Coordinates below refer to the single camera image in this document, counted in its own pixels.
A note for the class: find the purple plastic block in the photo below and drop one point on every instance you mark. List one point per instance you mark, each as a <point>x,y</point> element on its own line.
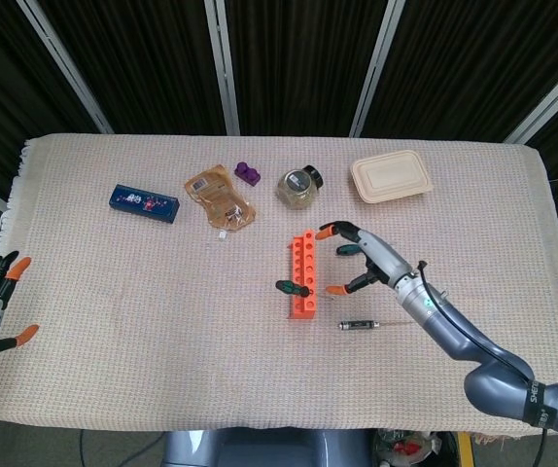
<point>247,173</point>

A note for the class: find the beige woven tablecloth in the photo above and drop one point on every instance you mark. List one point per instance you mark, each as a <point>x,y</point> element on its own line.
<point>162,316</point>

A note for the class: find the dark blue printed carton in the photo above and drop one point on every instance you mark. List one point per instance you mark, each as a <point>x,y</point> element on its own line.
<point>145,203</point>

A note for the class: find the brown transparent snack pouch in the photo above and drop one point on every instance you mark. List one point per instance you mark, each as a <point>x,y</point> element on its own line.
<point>218,199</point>

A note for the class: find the black bin with trash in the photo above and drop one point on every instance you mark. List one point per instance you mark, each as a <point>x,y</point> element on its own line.
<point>412,447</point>

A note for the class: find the orange perforated tool rack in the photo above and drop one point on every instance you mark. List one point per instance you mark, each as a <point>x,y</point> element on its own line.
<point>308,258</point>

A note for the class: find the beige lidded lunch box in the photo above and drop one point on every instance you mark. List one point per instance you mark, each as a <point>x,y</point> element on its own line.
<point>390,177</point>

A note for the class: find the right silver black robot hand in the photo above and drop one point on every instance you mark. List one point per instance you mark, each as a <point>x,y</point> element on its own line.
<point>386,260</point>

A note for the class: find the glass jar with black lid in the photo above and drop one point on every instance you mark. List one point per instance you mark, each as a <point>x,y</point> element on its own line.
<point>298,190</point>

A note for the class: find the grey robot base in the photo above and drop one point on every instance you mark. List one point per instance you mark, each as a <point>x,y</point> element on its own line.
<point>259,450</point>

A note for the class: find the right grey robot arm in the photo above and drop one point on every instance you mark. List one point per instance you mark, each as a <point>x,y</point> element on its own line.
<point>454,333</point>

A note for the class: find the yellow floor post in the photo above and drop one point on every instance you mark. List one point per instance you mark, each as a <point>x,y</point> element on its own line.
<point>465,450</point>

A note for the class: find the black metal precision screwdriver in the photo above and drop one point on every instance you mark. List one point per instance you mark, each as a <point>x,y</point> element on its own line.
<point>357,326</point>

